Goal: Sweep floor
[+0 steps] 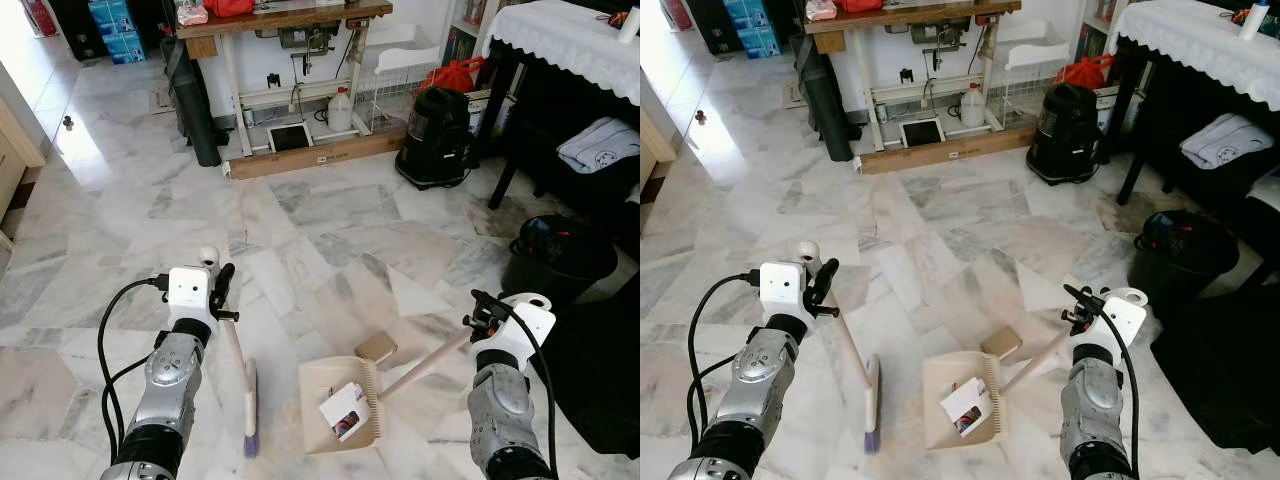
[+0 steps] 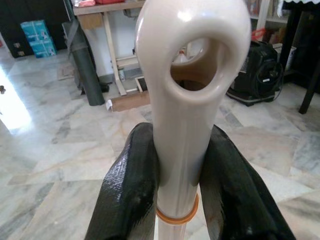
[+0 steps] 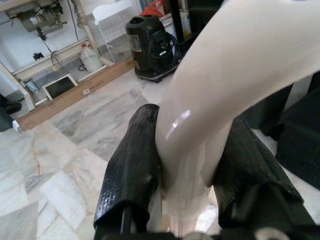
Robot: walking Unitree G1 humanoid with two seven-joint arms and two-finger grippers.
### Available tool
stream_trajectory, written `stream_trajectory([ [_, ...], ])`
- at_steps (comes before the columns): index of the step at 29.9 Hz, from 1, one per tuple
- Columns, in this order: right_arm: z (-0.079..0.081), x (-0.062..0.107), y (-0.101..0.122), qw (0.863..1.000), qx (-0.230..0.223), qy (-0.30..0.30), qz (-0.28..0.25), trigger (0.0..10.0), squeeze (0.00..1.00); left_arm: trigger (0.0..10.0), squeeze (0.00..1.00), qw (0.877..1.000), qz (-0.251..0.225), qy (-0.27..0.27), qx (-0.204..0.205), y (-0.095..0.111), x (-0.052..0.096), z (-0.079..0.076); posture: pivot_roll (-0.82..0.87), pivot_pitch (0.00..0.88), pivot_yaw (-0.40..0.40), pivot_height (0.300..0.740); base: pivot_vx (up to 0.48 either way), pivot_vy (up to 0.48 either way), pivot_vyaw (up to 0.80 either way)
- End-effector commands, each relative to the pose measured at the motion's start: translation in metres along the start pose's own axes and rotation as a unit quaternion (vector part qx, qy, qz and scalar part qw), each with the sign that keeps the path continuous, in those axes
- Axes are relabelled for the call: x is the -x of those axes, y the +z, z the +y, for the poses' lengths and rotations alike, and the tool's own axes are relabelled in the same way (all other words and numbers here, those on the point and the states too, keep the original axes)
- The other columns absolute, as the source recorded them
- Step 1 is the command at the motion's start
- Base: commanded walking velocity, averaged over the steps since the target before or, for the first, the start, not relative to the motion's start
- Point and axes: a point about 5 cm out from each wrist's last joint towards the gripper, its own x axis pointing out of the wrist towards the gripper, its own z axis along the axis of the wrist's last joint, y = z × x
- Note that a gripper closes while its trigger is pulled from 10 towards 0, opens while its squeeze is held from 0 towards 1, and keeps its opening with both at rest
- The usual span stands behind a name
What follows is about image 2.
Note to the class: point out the black table with lace cloth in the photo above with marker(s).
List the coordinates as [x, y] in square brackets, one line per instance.
[310, 82]

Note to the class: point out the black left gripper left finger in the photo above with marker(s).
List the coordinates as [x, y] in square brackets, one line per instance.
[130, 185]

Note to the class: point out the white plastic bottle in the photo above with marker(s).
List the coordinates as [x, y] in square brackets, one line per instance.
[182, 58]

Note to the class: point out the brown wooden board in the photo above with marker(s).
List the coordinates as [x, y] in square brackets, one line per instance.
[130, 101]

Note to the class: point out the white-legged wooden table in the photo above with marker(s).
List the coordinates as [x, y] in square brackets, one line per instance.
[110, 37]

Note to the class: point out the white shelf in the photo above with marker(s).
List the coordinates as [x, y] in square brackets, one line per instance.
[262, 15]

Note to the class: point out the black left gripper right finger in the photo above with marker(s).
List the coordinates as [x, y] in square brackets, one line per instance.
[235, 190]

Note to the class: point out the blue cardboard box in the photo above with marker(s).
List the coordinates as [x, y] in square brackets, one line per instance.
[33, 30]
[43, 48]

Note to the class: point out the black bag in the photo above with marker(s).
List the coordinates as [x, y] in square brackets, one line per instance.
[257, 75]

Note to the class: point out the red plastic bag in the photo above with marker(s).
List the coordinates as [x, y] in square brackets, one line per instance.
[258, 35]

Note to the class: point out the dark rolled mat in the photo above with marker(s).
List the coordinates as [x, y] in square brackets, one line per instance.
[87, 72]

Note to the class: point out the small picture frame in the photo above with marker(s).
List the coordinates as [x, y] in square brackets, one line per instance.
[141, 84]

